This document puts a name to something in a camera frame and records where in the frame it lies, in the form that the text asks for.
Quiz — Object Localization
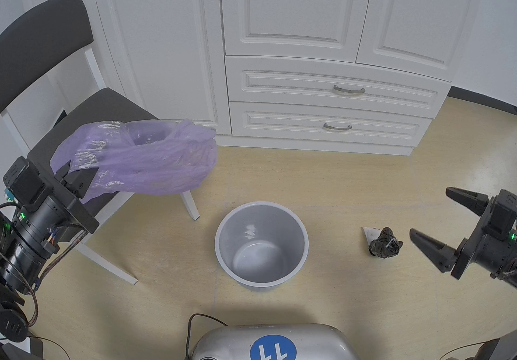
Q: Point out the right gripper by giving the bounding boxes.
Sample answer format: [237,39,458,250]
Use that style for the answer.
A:
[410,187,517,280]

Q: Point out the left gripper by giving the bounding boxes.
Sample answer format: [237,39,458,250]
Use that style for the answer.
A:
[0,167,99,279]

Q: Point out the purple plastic bag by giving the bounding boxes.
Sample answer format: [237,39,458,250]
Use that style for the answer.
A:
[49,119,219,203]

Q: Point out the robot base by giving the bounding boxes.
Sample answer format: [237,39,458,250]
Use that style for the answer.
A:
[190,323,360,360]

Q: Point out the pale grey trash bin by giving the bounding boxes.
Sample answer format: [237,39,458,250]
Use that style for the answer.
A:
[214,201,309,293]

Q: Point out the white chair grey cushions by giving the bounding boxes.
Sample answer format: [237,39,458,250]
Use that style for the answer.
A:
[0,0,199,285]

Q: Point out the white wardrobe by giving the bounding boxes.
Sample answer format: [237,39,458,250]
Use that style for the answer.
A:
[18,0,491,156]

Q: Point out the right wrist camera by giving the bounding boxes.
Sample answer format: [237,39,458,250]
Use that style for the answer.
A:
[485,189,517,248]

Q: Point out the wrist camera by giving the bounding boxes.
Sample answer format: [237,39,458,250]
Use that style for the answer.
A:
[485,189,517,248]
[3,156,55,214]

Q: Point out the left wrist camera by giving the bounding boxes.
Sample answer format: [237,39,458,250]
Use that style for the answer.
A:
[3,156,55,214]

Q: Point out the black cable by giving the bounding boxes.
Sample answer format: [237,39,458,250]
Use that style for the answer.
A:
[186,313,229,357]

